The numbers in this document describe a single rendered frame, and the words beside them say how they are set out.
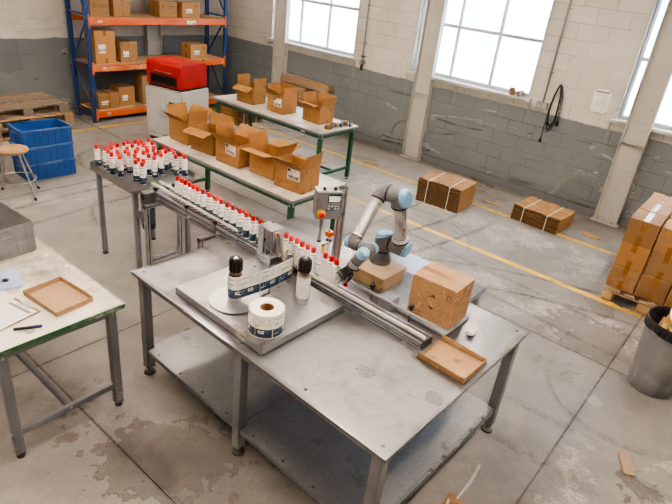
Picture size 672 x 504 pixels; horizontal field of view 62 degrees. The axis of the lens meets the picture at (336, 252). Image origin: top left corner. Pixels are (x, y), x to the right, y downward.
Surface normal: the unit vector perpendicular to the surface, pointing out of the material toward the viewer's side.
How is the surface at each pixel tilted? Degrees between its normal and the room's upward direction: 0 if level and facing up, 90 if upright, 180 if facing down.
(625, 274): 88
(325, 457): 3
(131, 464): 0
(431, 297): 90
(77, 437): 0
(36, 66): 90
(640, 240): 90
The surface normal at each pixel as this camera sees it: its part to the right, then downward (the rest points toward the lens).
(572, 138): -0.64, 0.29
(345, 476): 0.11, -0.88
